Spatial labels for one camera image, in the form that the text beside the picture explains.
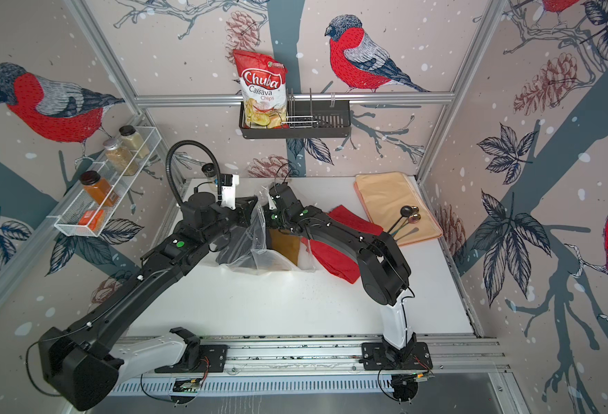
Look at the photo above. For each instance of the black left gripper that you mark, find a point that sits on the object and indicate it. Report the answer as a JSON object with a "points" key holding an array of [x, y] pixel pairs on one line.
{"points": [[244, 210]]}

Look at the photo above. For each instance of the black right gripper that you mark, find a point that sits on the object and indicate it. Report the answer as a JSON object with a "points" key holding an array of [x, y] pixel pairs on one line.
{"points": [[265, 215]]}

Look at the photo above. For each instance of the clear plastic vacuum bag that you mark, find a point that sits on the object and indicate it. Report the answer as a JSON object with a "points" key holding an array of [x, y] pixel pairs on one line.
{"points": [[217, 226]]}

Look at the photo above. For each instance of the red trousers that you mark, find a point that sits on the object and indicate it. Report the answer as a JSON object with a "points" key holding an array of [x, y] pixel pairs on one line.
{"points": [[338, 254]]}

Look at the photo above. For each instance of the black trousers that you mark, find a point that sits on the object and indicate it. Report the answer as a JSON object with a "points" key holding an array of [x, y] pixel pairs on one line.
{"points": [[245, 244]]}

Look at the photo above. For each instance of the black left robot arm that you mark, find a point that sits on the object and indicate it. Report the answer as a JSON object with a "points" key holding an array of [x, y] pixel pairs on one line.
{"points": [[80, 363]]}

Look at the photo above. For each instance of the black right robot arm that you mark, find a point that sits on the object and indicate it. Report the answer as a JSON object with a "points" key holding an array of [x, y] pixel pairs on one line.
{"points": [[384, 271]]}

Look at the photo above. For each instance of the brown trousers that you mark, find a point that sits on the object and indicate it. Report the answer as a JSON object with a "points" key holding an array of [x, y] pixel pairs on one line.
{"points": [[285, 244]]}

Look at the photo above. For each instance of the Chuba cassava chips bag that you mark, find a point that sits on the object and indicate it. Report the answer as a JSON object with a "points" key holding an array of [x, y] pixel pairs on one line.
{"points": [[263, 87]]}

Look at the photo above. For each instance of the black lid seasoning shaker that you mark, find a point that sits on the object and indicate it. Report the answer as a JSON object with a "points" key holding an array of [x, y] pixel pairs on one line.
{"points": [[209, 170]]}

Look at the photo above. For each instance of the beige folded cloth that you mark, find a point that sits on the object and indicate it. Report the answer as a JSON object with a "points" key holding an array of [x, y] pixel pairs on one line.
{"points": [[394, 207]]}

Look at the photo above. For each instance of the black spoon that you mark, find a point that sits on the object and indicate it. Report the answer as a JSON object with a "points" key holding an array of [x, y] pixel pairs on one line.
{"points": [[406, 211]]}

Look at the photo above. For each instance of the pale spice jar black lid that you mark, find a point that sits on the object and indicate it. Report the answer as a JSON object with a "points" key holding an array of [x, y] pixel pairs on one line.
{"points": [[134, 141]]}

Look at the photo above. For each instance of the beige spice jar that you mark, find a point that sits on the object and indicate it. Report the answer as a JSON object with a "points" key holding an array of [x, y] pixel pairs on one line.
{"points": [[120, 157]]}

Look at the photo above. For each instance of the iridescent rainbow spoon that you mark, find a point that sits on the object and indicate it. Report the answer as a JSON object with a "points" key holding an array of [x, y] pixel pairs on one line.
{"points": [[406, 224]]}

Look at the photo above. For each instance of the copper spoon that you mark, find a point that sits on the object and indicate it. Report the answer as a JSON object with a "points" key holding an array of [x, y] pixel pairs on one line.
{"points": [[413, 220]]}

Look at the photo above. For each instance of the silver spoon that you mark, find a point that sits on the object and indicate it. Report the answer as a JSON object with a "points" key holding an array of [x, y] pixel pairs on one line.
{"points": [[406, 235]]}

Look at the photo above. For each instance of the small orange box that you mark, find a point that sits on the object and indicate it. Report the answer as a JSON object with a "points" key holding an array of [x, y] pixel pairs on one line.
{"points": [[93, 219]]}

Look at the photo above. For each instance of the orange spice jar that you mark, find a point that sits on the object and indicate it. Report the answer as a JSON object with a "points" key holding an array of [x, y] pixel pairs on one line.
{"points": [[98, 189]]}

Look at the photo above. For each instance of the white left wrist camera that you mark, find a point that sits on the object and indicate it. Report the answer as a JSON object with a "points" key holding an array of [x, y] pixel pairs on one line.
{"points": [[229, 184]]}

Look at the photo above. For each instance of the black wire wall basket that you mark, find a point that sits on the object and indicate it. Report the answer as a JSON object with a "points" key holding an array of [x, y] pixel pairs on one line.
{"points": [[307, 118]]}

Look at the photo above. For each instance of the clear acrylic wall shelf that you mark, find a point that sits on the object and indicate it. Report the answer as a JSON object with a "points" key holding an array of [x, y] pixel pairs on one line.
{"points": [[67, 221]]}

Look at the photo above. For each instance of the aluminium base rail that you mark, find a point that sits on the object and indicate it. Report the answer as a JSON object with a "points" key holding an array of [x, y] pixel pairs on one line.
{"points": [[253, 366]]}

